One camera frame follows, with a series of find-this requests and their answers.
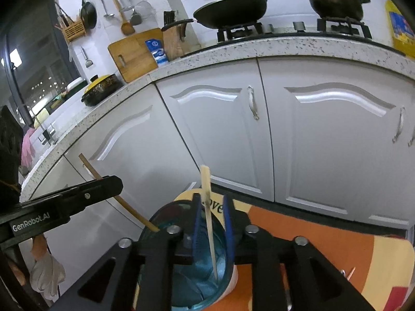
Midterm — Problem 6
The brown wooden chopstick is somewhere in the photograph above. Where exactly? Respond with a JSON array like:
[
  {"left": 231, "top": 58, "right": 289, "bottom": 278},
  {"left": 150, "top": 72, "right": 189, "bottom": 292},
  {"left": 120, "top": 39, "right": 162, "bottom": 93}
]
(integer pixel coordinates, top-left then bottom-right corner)
[{"left": 79, "top": 153, "right": 160, "bottom": 233}]

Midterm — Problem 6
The orange yellow printed blanket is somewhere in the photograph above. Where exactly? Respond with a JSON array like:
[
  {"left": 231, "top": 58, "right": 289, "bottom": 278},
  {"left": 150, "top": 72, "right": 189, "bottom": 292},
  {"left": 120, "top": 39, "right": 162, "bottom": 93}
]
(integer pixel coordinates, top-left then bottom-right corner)
[{"left": 173, "top": 189, "right": 413, "bottom": 311}]

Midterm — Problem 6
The wooden wall utensil rack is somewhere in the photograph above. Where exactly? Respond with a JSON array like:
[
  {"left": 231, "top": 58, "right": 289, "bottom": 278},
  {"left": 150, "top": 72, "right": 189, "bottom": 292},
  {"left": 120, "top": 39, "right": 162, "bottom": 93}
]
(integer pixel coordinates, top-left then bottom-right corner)
[{"left": 54, "top": 2, "right": 87, "bottom": 44}]

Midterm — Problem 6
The metal faucet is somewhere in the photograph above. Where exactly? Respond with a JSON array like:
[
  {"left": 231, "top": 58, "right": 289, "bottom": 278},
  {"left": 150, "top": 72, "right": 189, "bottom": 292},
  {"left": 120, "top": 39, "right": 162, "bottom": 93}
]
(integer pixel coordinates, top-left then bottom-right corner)
[{"left": 26, "top": 105, "right": 58, "bottom": 145}]

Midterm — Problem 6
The white dish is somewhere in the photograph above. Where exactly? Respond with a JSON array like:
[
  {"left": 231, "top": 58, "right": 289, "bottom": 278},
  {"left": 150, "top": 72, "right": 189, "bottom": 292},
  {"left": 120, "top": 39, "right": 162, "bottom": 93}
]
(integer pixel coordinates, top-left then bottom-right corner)
[{"left": 66, "top": 78, "right": 87, "bottom": 92}]

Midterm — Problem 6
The person's left hand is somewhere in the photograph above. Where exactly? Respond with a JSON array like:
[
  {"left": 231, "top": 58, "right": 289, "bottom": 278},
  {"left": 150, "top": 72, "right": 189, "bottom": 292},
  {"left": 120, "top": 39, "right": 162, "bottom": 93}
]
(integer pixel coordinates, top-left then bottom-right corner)
[{"left": 30, "top": 235, "right": 66, "bottom": 300}]

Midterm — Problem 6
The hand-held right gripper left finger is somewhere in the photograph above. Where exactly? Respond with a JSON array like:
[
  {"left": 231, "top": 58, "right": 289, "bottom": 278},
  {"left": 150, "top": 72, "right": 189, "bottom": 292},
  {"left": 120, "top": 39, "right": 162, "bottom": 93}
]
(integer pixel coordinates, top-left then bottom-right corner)
[{"left": 58, "top": 193, "right": 209, "bottom": 311}]

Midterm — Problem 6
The pink cloth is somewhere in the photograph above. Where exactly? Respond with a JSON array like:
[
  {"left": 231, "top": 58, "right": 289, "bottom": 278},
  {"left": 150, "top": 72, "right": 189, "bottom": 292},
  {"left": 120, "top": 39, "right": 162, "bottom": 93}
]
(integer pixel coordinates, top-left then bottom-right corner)
[{"left": 21, "top": 128, "right": 36, "bottom": 168}]

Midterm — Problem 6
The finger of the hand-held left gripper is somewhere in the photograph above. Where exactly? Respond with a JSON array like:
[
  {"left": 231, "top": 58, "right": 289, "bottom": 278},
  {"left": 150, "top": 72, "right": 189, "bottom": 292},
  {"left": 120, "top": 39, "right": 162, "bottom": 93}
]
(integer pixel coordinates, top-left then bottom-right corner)
[{"left": 61, "top": 174, "right": 124, "bottom": 216}]

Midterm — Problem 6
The black wok with lid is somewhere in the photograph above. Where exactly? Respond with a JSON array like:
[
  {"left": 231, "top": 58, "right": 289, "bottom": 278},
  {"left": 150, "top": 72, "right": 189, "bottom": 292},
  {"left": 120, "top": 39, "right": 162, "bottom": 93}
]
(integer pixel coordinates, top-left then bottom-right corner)
[{"left": 161, "top": 0, "right": 269, "bottom": 32}]

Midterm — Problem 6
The metal mesh strainer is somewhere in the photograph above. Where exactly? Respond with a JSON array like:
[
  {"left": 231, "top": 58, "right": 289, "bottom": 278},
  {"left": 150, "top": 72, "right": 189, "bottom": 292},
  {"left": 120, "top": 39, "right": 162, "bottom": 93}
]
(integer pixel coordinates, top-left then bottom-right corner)
[{"left": 133, "top": 0, "right": 154, "bottom": 19}]

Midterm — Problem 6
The yellow oil bottle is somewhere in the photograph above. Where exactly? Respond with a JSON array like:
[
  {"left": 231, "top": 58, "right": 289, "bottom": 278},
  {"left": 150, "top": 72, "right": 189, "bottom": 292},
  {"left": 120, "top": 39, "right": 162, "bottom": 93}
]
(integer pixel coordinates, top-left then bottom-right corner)
[{"left": 385, "top": 0, "right": 415, "bottom": 58}]

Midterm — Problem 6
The black frying pan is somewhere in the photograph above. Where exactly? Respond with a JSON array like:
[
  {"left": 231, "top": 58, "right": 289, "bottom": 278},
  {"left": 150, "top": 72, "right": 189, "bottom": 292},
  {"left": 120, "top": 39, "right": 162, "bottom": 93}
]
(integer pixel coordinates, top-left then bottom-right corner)
[{"left": 79, "top": 0, "right": 98, "bottom": 31}]

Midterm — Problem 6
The wooden spatula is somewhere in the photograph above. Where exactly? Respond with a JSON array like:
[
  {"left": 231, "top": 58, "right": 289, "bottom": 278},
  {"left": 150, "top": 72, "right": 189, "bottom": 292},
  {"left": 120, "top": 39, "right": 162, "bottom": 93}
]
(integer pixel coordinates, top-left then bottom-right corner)
[{"left": 111, "top": 0, "right": 136, "bottom": 36}]

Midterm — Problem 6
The metal ladle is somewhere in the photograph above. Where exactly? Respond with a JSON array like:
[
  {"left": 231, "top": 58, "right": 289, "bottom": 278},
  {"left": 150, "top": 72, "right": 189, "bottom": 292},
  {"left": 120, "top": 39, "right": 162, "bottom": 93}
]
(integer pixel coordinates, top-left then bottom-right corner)
[{"left": 99, "top": 0, "right": 116, "bottom": 19}]

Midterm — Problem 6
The blue white packet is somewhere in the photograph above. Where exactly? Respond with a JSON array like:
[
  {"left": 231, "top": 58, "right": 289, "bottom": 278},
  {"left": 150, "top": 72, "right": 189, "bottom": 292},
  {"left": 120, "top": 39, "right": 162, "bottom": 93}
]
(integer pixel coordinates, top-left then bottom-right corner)
[{"left": 145, "top": 39, "right": 169, "bottom": 67}]

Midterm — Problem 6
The pale cream chopstick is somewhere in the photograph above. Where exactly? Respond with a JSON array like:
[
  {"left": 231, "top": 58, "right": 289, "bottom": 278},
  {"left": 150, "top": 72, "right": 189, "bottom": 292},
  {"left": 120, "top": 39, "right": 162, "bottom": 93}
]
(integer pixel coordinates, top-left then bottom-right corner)
[{"left": 200, "top": 165, "right": 218, "bottom": 281}]

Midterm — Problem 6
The wooden cutting board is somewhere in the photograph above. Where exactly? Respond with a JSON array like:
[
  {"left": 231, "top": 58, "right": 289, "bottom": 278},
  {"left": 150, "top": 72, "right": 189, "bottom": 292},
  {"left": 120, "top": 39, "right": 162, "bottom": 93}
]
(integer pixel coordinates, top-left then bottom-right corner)
[
  {"left": 134, "top": 27, "right": 164, "bottom": 50},
  {"left": 108, "top": 35, "right": 160, "bottom": 83}
]

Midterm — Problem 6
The wooden knife block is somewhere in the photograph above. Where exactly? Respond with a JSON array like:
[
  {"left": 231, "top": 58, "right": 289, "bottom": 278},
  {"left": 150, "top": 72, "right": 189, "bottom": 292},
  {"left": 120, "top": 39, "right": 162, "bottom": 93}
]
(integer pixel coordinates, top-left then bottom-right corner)
[{"left": 161, "top": 10, "right": 186, "bottom": 61}]

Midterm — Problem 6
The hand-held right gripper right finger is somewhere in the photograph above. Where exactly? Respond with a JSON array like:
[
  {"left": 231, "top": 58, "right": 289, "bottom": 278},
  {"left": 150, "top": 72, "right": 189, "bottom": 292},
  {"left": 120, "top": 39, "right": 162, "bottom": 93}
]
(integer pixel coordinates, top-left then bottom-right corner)
[{"left": 222, "top": 194, "right": 377, "bottom": 311}]

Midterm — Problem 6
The black gas stove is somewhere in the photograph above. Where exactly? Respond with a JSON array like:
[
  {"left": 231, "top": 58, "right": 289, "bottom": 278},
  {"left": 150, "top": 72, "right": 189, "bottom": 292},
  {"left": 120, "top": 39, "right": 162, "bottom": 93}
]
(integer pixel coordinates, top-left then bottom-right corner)
[{"left": 216, "top": 18, "right": 374, "bottom": 43}]

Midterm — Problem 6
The black pot with yellow lid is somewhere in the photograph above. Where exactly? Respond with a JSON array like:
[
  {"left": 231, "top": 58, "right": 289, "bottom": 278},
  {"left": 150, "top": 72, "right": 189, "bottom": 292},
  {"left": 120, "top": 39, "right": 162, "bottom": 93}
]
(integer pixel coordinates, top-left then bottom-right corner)
[{"left": 81, "top": 74, "right": 123, "bottom": 107}]

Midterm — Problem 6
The white floral utensil cup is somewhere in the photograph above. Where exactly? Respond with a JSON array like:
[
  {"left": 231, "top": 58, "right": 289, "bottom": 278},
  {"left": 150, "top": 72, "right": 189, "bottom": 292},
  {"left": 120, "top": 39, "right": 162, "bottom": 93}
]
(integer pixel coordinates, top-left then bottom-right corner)
[{"left": 138, "top": 199, "right": 239, "bottom": 310}]

